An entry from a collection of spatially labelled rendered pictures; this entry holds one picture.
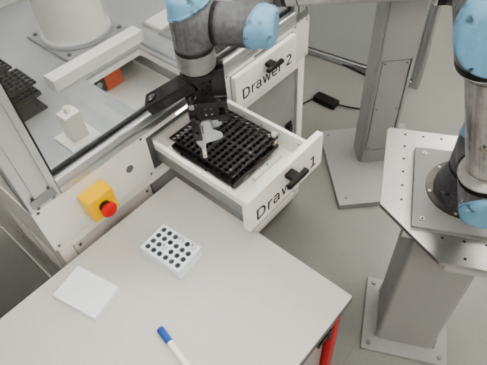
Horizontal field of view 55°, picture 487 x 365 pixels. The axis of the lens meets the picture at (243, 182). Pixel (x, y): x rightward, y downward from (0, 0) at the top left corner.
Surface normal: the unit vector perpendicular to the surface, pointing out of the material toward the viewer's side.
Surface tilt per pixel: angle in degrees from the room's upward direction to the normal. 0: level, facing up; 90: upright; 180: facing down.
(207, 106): 90
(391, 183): 0
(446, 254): 0
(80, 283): 0
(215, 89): 90
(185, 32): 90
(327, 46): 90
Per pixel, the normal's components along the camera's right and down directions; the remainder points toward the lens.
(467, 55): -0.27, 0.69
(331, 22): -0.57, 0.64
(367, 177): -0.06, -0.61
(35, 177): 0.75, 0.47
